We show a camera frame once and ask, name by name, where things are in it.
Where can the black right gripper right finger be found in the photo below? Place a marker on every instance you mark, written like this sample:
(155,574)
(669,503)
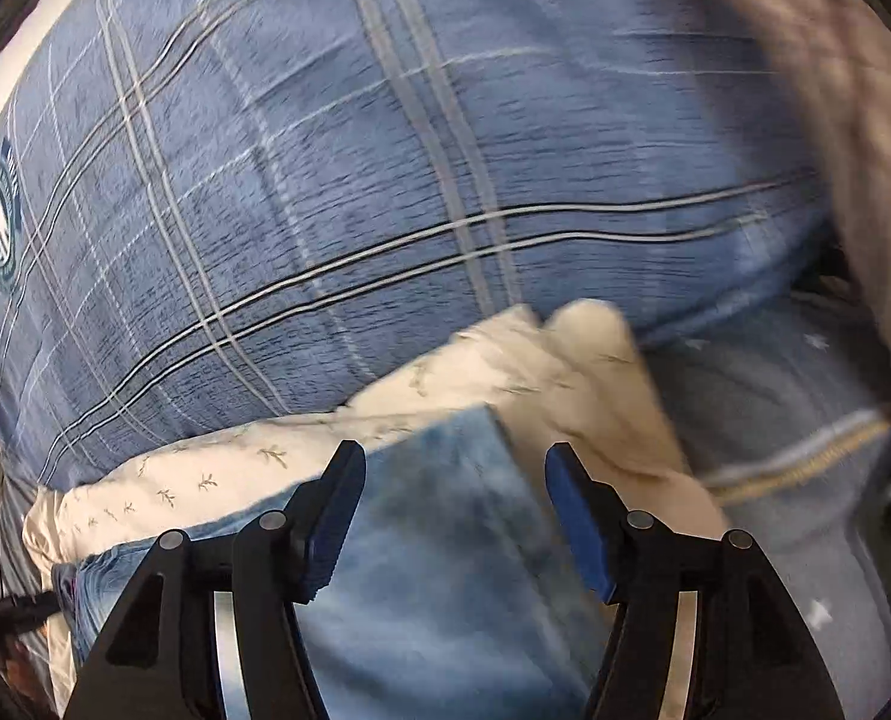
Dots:
(749,654)

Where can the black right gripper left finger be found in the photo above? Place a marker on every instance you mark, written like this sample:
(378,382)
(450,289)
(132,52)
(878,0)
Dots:
(156,656)

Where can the grey quilt with pink star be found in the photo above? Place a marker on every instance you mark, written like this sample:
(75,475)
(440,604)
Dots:
(784,413)

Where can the cream leaf-print cloth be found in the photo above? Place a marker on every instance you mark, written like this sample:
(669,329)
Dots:
(577,377)

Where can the blue plaid bed sheet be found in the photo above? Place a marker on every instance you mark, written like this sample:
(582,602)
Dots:
(216,211)

